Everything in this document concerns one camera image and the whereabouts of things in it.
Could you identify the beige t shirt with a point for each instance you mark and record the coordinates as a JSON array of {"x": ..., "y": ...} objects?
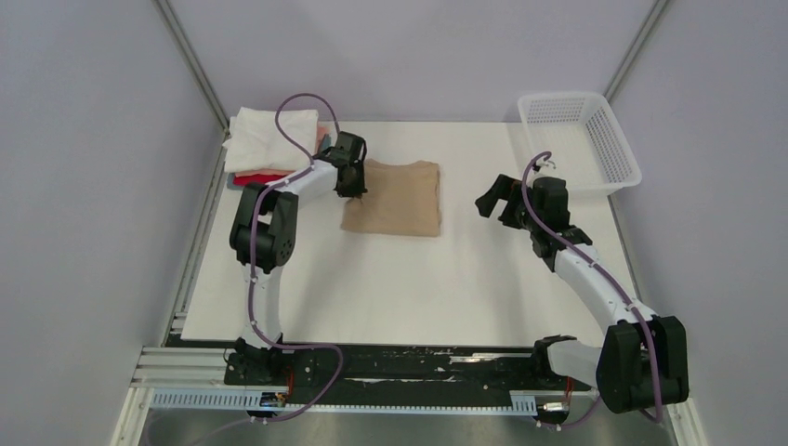
[{"x": 401, "y": 200}]

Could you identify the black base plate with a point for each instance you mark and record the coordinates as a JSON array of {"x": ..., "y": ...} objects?
[{"x": 393, "y": 374}]

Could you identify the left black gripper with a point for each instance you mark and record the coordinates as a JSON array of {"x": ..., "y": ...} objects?
[{"x": 360, "y": 189}]

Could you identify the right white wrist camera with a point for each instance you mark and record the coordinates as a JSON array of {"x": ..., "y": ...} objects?
[{"x": 544, "y": 164}]

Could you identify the white slotted cable duct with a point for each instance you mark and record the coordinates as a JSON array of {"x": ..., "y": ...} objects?
[{"x": 265, "y": 402}]

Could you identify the white folded t shirt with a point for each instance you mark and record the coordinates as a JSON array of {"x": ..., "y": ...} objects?
[{"x": 268, "y": 140}]

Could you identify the left side aluminium rail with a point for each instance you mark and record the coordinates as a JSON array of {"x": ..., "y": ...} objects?
[{"x": 195, "y": 252}]

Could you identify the pink folded t shirt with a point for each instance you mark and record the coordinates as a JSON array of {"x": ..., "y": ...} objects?
[{"x": 322, "y": 135}]

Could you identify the blue grey folded t shirt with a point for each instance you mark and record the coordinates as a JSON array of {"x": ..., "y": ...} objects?
[{"x": 231, "y": 185}]

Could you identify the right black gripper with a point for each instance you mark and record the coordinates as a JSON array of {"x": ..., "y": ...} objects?
[{"x": 505, "y": 189}]

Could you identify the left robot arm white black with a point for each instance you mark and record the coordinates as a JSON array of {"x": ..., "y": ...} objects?
[{"x": 263, "y": 237}]

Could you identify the corner aluminium post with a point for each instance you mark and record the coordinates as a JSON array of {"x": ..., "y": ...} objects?
[
  {"x": 175, "y": 28},
  {"x": 646, "y": 29}
]

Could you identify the aluminium frame rail front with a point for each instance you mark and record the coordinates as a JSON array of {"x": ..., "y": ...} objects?
[{"x": 204, "y": 368}]

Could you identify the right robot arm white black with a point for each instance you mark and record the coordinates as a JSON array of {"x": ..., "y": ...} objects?
[{"x": 643, "y": 361}]

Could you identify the right corner aluminium post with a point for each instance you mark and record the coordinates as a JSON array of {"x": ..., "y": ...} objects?
[{"x": 646, "y": 29}]

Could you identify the red folded t shirt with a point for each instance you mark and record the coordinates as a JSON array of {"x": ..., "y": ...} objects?
[{"x": 257, "y": 178}]

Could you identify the left corner aluminium post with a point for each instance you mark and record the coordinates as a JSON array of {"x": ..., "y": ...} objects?
[{"x": 175, "y": 28}]

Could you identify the white plastic basket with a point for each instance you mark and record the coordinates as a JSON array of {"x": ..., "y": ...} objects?
[{"x": 588, "y": 146}]

